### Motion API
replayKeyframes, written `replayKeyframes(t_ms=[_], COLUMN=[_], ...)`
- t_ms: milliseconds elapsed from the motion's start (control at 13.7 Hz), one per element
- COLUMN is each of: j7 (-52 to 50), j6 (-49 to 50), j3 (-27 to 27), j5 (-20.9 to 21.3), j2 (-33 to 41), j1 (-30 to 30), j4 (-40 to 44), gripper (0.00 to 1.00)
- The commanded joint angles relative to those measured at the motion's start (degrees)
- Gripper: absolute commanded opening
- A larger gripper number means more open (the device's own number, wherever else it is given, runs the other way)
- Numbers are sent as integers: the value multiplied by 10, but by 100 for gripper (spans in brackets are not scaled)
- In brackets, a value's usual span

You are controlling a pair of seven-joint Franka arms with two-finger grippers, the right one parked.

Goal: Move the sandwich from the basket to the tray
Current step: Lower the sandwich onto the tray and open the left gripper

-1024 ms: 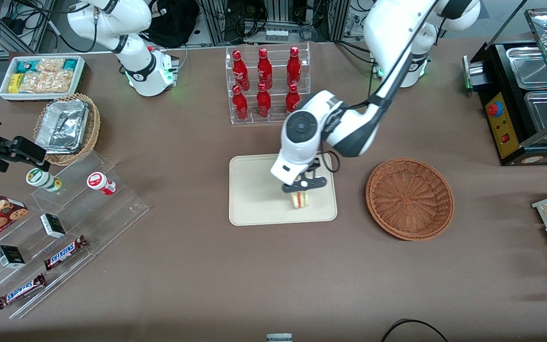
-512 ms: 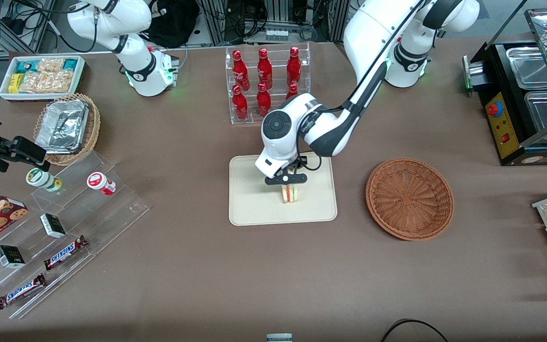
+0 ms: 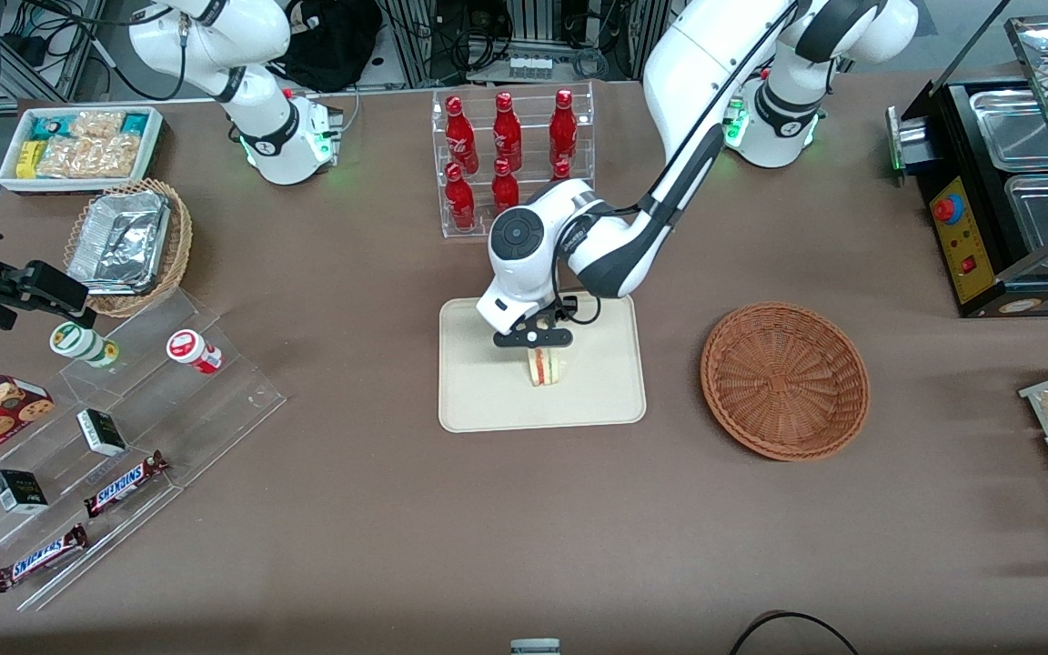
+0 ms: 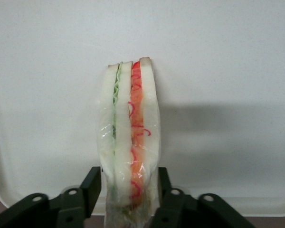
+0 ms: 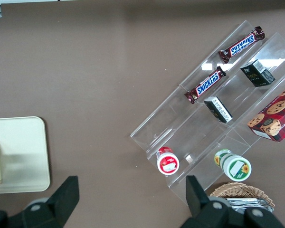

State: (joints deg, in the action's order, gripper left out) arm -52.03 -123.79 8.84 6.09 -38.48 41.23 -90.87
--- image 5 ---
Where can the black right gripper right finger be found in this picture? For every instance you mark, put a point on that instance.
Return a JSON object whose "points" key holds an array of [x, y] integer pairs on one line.
{"points": [[199, 204]]}

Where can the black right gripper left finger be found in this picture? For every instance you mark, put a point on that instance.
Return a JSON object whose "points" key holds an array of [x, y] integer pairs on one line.
{"points": [[61, 199]]}

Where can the light wicker basket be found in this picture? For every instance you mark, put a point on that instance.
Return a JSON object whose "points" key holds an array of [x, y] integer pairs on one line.
{"points": [[237, 190]]}

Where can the cream rectangular tray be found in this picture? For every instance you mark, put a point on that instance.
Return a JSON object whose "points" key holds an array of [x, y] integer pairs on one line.
{"points": [[21, 154]]}

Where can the green lid yogurt cup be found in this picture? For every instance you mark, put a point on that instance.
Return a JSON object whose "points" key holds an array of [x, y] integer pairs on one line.
{"points": [[235, 167]]}

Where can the red lid yogurt cup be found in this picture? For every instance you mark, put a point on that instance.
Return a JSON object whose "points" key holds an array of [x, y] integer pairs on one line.
{"points": [[168, 162]]}

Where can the stack of foil trays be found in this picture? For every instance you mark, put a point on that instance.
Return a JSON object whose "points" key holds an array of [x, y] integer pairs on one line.
{"points": [[251, 204]]}

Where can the clear acrylic stepped display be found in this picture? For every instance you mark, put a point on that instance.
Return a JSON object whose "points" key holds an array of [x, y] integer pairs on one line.
{"points": [[180, 128]]}

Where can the small black carton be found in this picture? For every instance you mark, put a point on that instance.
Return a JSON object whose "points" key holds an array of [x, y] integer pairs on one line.
{"points": [[219, 110], [257, 73]]}

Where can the red tartan cookie box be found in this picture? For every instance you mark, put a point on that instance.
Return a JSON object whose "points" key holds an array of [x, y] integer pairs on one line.
{"points": [[275, 116]]}

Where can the Snickers chocolate bar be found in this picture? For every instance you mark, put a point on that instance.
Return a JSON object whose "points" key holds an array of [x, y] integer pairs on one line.
{"points": [[242, 44], [207, 84]]}

